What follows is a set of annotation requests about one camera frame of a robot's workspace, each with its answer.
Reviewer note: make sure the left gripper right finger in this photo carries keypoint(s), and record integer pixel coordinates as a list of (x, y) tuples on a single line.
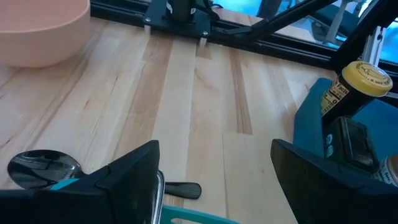
[(308, 180)]

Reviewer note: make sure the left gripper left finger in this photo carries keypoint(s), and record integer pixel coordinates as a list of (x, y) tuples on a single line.
[(136, 174)]

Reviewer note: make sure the bright silver spoon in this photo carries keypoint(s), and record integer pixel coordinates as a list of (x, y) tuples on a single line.
[(161, 193)]

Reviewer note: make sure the small dark grey box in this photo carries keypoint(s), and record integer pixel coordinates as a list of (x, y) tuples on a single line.
[(354, 143)]

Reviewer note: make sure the teal plastic spoon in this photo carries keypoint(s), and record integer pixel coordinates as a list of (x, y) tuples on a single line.
[(63, 184)]

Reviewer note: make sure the beige-lid seasoning jar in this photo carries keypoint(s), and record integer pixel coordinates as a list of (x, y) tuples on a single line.
[(388, 171)]

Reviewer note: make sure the dull steel spoon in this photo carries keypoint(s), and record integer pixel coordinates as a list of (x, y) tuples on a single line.
[(40, 168)]

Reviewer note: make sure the yellow-lid spice jar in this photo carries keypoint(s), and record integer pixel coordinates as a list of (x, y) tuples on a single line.
[(367, 77)]

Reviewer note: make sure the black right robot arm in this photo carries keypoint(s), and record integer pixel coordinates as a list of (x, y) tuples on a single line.
[(182, 7)]

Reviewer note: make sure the deep blue plastic tray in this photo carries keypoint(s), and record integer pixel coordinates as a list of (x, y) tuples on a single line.
[(306, 124)]

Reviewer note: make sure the teal plastic container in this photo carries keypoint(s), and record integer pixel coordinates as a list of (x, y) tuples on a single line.
[(186, 215)]

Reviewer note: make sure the orange bowl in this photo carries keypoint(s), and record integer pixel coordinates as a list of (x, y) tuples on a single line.
[(37, 31)]

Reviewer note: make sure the black metal table frame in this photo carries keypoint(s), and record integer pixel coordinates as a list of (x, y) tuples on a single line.
[(280, 46)]

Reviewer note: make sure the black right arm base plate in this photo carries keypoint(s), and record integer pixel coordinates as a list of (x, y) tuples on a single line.
[(161, 18)]

